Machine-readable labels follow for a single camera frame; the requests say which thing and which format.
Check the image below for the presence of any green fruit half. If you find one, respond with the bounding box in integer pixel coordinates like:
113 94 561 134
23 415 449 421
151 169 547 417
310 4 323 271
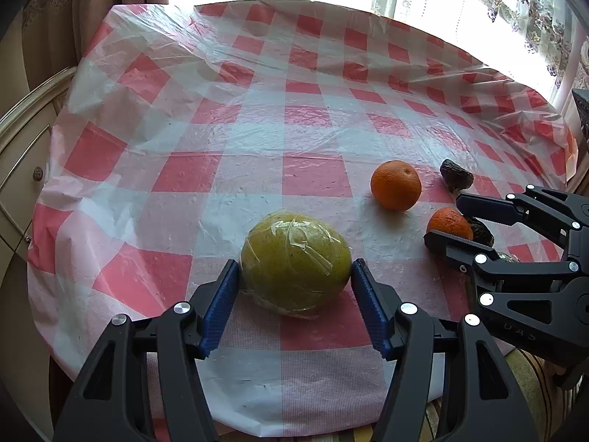
240 211 353 318

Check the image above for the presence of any brown patterned curtain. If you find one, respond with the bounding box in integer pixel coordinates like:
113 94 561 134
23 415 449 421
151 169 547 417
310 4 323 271
21 0 171 116

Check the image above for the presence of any cream cabinet drawer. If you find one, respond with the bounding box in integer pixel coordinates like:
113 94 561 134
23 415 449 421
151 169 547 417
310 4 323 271
0 67 77 286

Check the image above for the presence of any dark wrinkled dried fruit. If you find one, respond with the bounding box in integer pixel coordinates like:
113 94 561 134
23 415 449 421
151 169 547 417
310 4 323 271
440 159 475 193

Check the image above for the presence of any red white checkered plastic tablecloth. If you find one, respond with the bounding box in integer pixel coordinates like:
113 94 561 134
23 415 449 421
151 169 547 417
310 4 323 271
28 2 578 438

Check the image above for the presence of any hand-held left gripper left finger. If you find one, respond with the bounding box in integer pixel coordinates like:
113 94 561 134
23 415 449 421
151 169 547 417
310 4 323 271
53 260 240 442

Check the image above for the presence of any small mandarin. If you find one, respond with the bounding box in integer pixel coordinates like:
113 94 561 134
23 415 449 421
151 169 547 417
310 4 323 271
426 207 474 242

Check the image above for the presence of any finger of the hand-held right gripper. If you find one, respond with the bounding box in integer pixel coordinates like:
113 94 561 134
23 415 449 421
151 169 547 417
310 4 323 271
424 231 581 286
456 185 589 259

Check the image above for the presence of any round dark dried fruit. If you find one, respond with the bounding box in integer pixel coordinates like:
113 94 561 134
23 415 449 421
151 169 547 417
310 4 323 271
465 215 495 246

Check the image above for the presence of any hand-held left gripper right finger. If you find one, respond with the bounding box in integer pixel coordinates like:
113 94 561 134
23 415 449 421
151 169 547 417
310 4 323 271
352 258 539 442

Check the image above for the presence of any large orange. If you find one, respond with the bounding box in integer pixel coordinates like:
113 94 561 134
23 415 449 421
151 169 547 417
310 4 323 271
370 159 422 213

